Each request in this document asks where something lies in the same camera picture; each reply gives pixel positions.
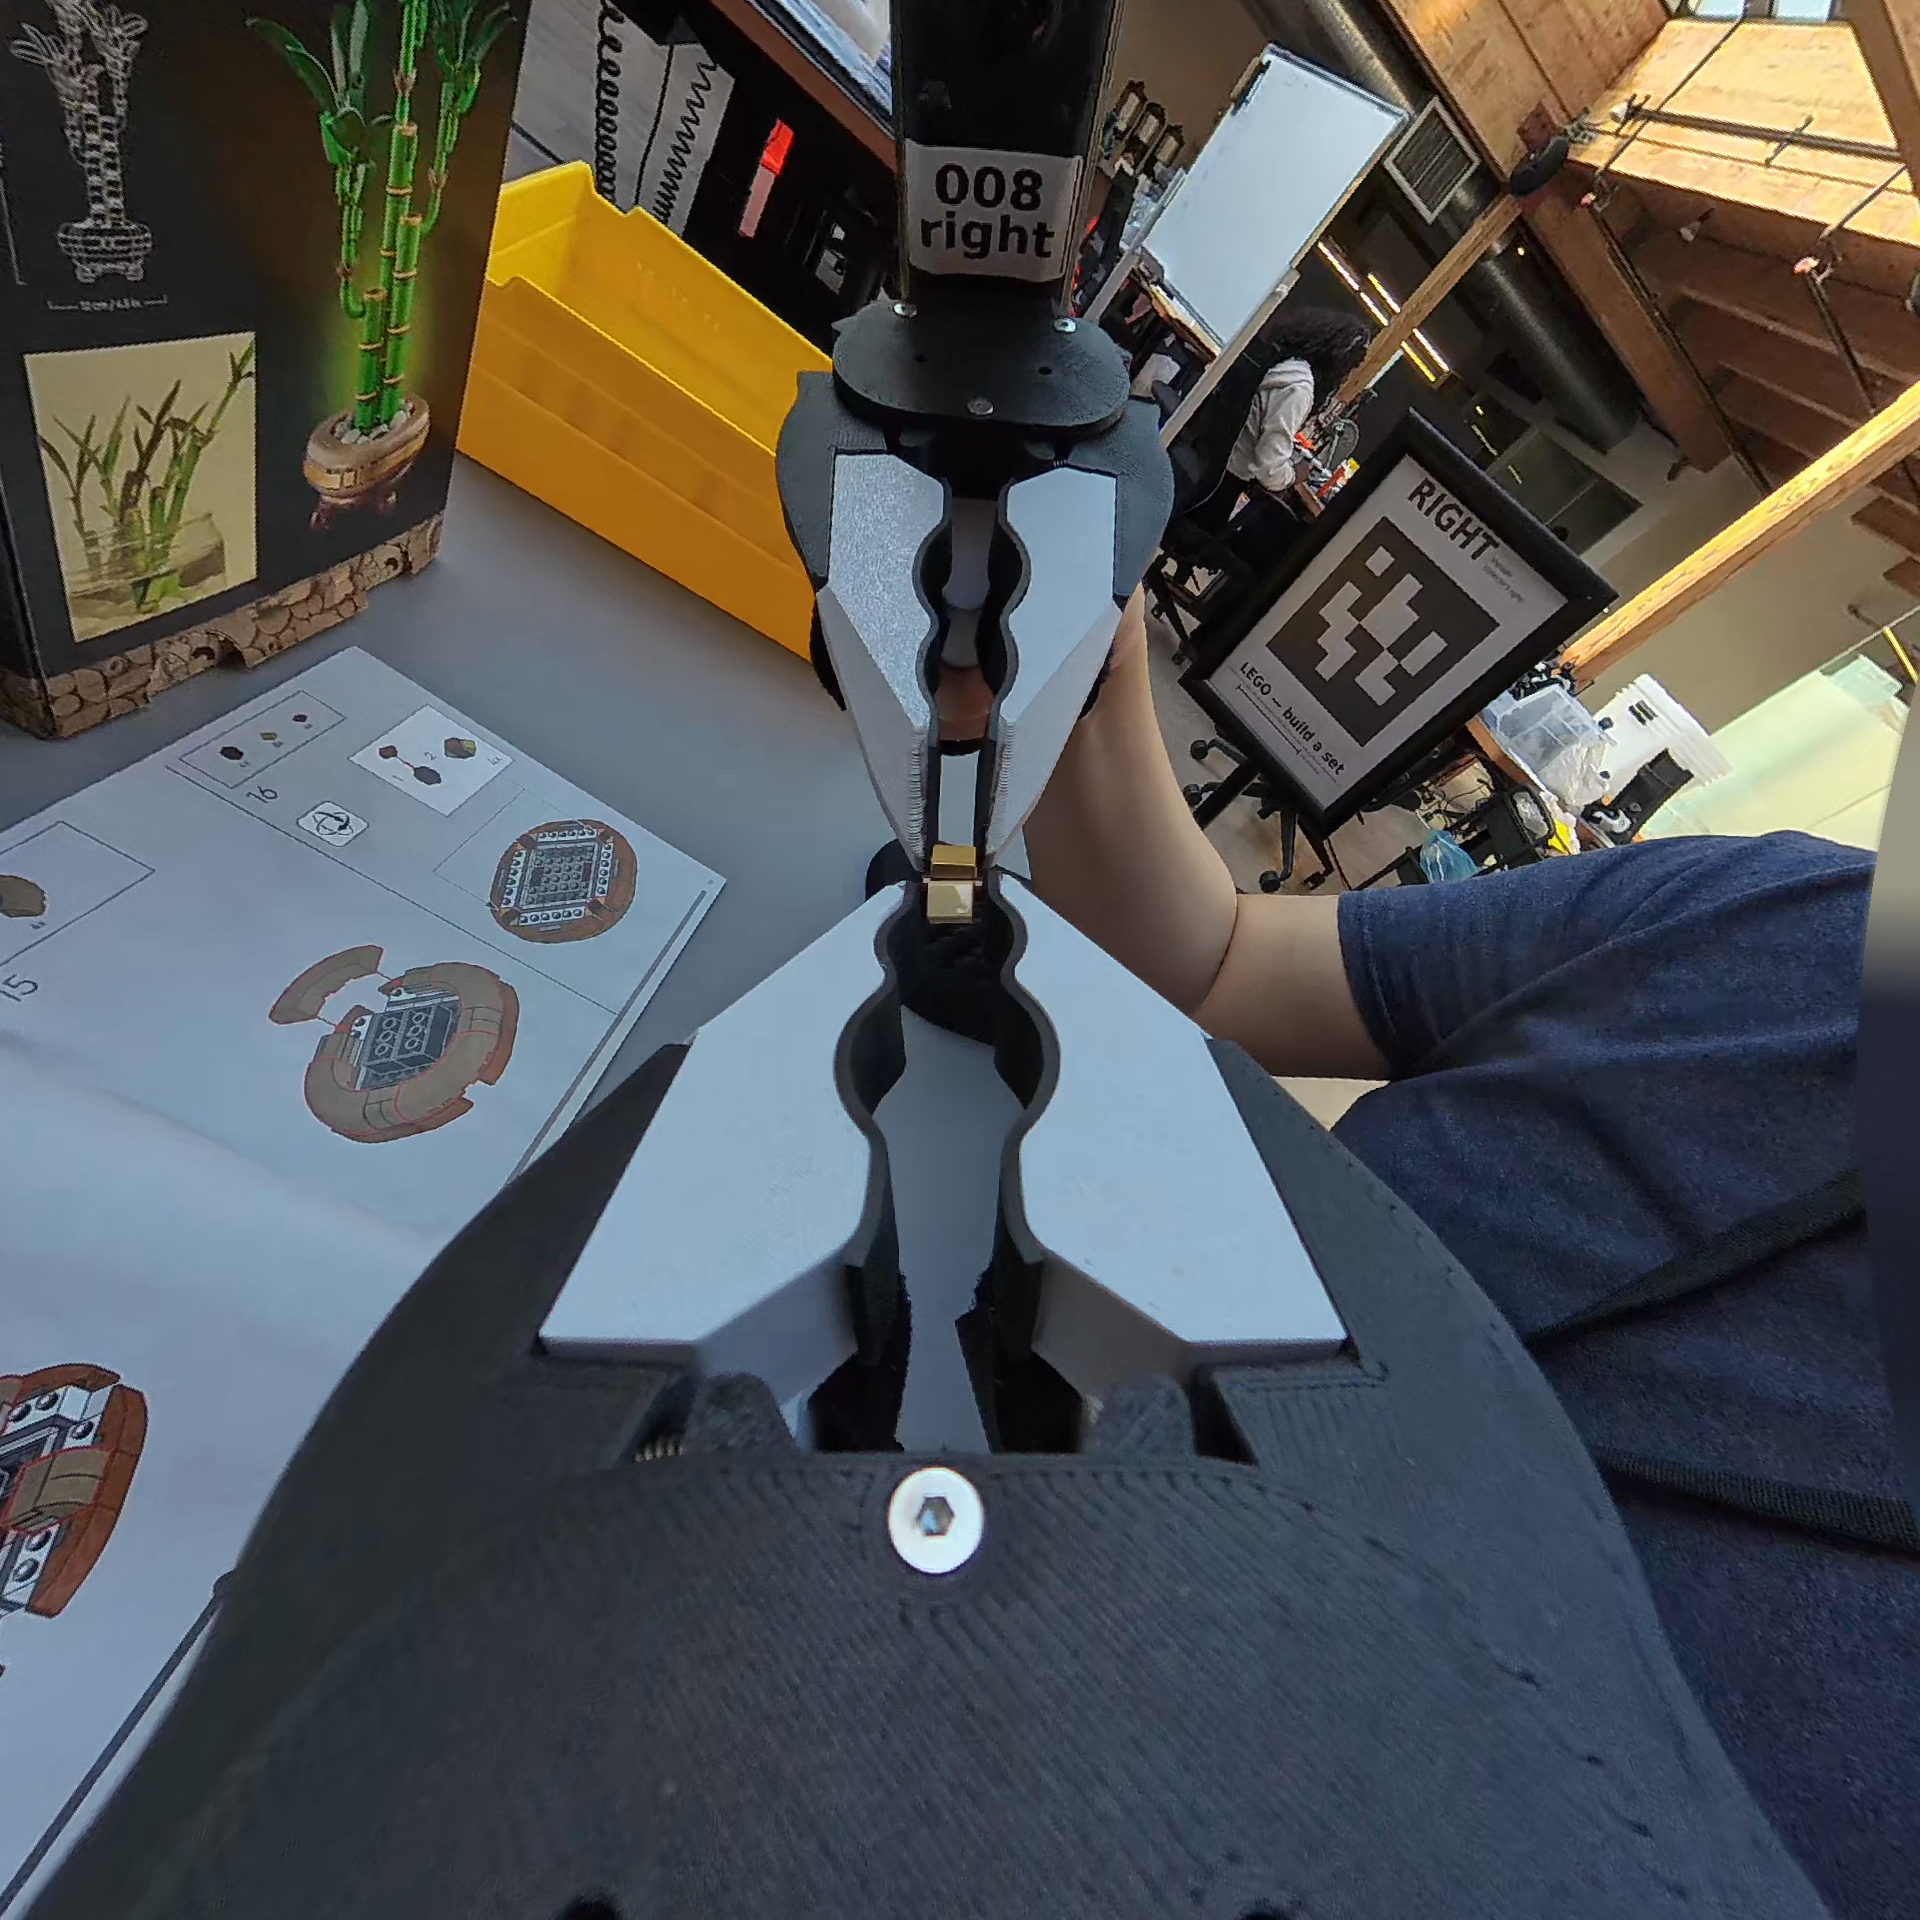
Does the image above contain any rolling whiteboard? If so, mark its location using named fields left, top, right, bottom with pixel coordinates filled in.
left=1136, top=43, right=1415, bottom=354

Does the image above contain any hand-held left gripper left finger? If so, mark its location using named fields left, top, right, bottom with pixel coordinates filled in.
left=537, top=885, right=937, bottom=1445

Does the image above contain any framed marker sign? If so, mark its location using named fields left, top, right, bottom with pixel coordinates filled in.
left=1177, top=410, right=1621, bottom=842

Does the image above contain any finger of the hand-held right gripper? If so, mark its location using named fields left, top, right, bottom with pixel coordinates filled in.
left=814, top=450, right=953, bottom=869
left=980, top=465, right=1130, bottom=876

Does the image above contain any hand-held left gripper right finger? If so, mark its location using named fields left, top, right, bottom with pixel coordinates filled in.
left=976, top=876, right=1350, bottom=1445

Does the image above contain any black textured pad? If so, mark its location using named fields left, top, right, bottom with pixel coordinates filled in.
left=866, top=836, right=1052, bottom=1056

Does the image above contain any person's right forearm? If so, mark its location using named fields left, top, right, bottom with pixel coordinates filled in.
left=1025, top=589, right=1392, bottom=1087

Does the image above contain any lego instruction booklet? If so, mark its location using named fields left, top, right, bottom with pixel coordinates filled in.
left=0, top=645, right=728, bottom=1913

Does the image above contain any person in blue shirt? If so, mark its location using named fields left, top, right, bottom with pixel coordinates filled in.
left=1332, top=830, right=1920, bottom=1920

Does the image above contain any black bamboo lego set box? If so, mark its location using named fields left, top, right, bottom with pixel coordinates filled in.
left=0, top=0, right=530, bottom=741

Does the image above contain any yellow plastic bin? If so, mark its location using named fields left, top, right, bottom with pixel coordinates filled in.
left=454, top=160, right=836, bottom=661

